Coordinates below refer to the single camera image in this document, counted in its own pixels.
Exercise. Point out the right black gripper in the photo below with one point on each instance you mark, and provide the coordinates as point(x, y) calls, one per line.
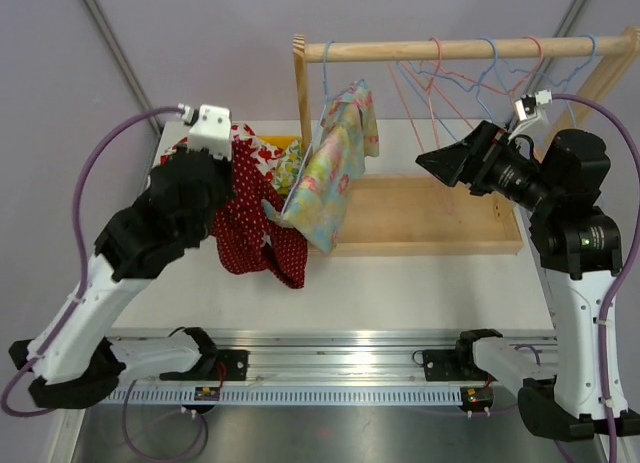
point(492, 145)

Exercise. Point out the pink wire hanger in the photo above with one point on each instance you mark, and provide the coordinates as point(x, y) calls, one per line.
point(423, 90)
point(527, 74)

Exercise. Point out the blue wire hanger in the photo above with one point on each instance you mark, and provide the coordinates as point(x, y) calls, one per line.
point(564, 84)
point(423, 79)
point(315, 133)

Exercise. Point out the pastel floral garment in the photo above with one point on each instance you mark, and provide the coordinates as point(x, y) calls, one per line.
point(322, 237)

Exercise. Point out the lemon print skirt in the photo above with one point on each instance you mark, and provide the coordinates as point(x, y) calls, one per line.
point(287, 167)

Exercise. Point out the red poppy print garment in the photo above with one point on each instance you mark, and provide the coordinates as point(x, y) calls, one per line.
point(260, 148)

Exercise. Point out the red polka dot garment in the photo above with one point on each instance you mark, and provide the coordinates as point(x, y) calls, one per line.
point(247, 240)

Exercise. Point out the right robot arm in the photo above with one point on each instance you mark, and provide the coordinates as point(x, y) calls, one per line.
point(580, 251)

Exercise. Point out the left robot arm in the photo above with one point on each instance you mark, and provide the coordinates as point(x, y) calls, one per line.
point(74, 362)

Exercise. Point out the wooden clothes rack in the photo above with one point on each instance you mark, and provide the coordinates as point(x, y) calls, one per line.
point(406, 215)

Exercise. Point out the yellow plastic tray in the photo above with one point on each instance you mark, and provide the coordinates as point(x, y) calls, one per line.
point(280, 141)

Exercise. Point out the aluminium rail frame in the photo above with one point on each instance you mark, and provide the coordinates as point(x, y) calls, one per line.
point(332, 366)

